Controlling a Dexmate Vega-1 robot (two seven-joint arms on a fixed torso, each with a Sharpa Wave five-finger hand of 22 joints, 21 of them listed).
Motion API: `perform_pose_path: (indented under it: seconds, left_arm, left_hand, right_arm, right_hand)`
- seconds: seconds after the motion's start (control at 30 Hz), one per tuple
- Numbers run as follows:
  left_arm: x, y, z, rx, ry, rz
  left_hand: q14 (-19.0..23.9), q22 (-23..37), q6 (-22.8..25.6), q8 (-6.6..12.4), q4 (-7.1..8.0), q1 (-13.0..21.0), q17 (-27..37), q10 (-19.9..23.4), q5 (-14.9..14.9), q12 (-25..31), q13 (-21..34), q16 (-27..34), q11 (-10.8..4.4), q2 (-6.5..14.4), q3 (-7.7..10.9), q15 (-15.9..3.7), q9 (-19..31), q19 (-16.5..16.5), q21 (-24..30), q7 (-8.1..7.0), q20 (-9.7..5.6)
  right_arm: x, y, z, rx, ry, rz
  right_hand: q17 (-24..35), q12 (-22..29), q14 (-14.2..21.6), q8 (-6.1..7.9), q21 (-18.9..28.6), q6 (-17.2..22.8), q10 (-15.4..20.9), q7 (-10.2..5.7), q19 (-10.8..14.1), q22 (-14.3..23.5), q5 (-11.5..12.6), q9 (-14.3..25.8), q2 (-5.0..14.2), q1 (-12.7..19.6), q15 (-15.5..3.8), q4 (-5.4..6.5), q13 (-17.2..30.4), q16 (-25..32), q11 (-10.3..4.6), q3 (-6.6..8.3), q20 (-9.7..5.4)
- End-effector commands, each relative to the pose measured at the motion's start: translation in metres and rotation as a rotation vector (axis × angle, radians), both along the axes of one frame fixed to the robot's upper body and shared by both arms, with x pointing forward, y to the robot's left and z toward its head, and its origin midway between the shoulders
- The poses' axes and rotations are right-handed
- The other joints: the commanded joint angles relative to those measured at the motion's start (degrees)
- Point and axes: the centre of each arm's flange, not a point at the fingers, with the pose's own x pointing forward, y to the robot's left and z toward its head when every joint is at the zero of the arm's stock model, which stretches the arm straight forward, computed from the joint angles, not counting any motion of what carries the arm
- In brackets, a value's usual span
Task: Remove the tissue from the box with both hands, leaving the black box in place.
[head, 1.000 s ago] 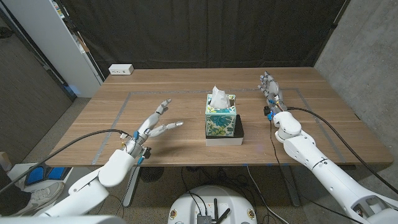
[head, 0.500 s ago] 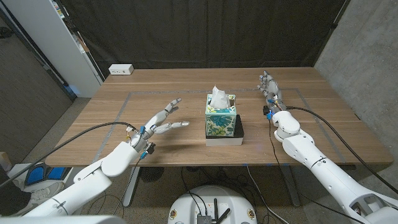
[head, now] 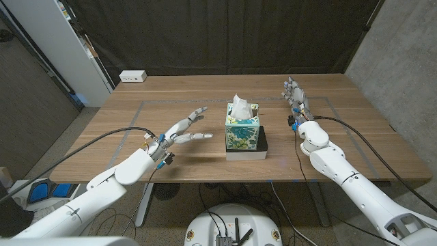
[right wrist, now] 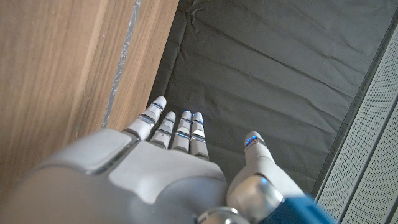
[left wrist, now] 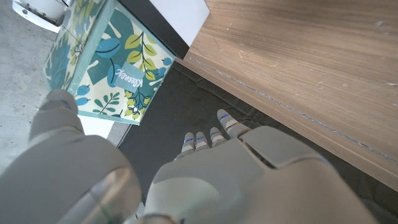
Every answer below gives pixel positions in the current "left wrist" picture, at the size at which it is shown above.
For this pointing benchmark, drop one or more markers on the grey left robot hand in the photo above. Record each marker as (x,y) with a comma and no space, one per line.
(233,186)

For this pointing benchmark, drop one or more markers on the teal floral tissue box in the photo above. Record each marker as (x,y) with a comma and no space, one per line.
(124,62)

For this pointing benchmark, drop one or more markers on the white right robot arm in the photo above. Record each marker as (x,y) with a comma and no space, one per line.
(40,9)

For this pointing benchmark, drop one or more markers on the black box with white base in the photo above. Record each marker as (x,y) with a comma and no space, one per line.
(174,18)

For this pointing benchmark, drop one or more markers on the black curtain backdrop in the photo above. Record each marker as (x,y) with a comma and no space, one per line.
(186,102)

